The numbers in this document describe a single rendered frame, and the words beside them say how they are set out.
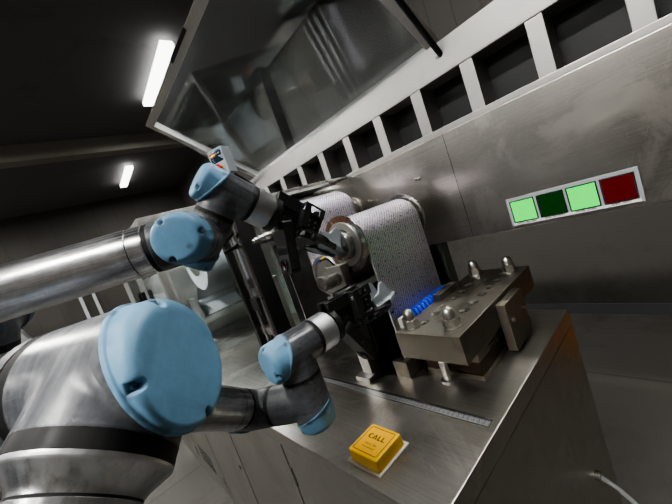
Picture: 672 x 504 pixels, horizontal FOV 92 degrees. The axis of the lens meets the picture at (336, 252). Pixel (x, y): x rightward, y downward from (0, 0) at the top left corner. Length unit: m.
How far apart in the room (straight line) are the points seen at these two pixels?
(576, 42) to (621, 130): 0.22
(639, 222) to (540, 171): 2.00
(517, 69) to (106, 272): 0.95
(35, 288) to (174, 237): 0.19
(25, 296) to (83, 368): 0.29
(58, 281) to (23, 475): 0.31
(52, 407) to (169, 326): 0.09
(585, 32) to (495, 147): 0.27
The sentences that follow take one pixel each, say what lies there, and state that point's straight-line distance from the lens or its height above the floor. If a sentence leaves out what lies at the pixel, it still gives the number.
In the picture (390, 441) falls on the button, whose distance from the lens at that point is 0.66.
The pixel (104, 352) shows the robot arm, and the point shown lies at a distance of 0.30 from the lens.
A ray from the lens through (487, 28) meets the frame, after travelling 0.96.
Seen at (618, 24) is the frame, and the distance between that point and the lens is 0.96.
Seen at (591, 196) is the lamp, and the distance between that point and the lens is 0.89.
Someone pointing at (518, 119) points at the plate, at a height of 1.39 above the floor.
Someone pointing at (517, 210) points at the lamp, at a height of 1.19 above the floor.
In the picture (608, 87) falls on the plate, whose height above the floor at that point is 1.38.
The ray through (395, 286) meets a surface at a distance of 0.83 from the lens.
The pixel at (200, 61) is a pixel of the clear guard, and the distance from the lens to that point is 1.27.
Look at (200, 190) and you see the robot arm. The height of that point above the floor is 1.45.
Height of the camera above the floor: 1.32
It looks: 6 degrees down
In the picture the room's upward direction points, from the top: 19 degrees counter-clockwise
